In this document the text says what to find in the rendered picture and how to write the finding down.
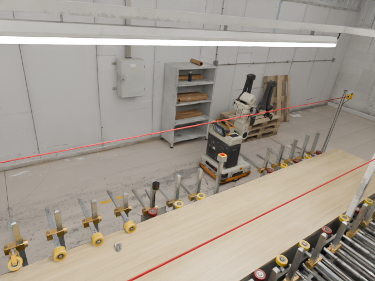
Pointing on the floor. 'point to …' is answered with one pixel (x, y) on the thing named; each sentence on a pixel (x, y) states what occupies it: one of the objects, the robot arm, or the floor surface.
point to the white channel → (90, 10)
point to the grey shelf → (184, 85)
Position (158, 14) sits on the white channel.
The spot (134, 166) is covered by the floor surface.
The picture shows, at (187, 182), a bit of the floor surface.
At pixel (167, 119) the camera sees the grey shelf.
